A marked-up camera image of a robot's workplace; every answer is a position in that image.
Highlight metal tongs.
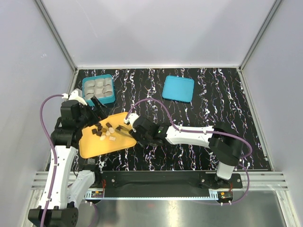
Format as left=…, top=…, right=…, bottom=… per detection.
left=115, top=125, right=132, bottom=138

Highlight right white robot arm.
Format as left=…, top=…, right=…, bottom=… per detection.
left=124, top=113, right=244, bottom=188

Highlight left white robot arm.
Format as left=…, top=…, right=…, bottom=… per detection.
left=28, top=94, right=108, bottom=227

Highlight white oval chocolate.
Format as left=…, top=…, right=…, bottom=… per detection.
left=108, top=127, right=115, bottom=134

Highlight teal chocolate box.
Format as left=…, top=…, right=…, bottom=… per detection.
left=82, top=74, right=116, bottom=106

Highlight white round chocolate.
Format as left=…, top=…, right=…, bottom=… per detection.
left=100, top=135, right=107, bottom=140

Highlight yellow plastic tray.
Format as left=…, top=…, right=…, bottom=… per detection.
left=79, top=112, right=136, bottom=158

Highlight teal box lid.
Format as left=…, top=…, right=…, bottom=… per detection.
left=162, top=76, right=195, bottom=103

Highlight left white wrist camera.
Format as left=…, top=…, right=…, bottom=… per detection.
left=62, top=88, right=87, bottom=105

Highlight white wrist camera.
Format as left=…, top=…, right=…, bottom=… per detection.
left=124, top=113, right=139, bottom=125
left=62, top=88, right=87, bottom=105

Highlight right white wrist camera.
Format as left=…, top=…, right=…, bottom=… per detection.
left=124, top=113, right=139, bottom=125

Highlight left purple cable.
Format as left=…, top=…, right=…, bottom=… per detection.
left=39, top=94, right=71, bottom=227

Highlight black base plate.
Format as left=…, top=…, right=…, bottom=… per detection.
left=101, top=171, right=243, bottom=199

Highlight aluminium frame rail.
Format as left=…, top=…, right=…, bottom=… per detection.
left=33, top=0, right=77, bottom=72

